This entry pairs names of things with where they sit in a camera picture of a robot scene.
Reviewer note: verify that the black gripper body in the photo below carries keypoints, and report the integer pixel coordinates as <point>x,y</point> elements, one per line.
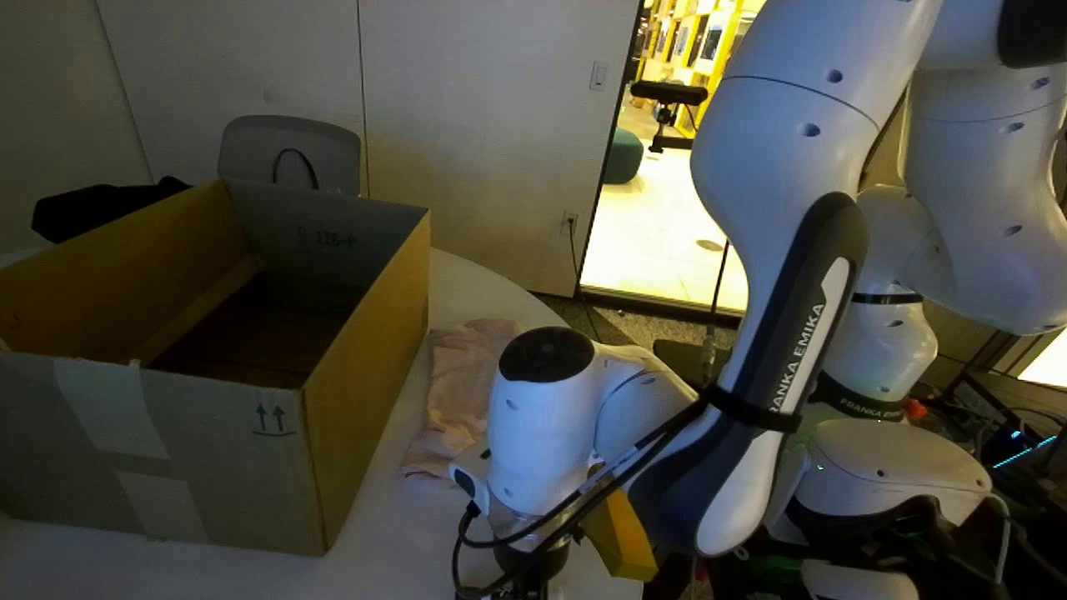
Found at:
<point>535,553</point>

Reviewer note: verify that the open cardboard box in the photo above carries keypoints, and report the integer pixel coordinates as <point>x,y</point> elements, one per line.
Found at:
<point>334,387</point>

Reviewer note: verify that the grey chair backrest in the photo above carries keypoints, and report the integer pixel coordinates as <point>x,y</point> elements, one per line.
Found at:
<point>253,151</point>

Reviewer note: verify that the peach cloth shirt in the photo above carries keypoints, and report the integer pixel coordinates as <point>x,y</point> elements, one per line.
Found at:
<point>455,377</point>

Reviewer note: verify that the white domed base housing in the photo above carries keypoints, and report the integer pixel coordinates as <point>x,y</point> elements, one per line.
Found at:
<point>913,470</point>

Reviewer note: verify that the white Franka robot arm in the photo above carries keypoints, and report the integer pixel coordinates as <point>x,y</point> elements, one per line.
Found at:
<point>803,112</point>

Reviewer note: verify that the black stand in doorway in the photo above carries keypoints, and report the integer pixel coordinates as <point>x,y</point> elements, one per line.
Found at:
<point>669,95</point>

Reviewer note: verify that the teal round pouf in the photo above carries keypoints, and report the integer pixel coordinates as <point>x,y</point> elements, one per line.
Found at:
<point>622,155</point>

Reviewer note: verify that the black robot cart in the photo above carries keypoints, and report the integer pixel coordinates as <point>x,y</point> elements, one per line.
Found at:
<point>1002,444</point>

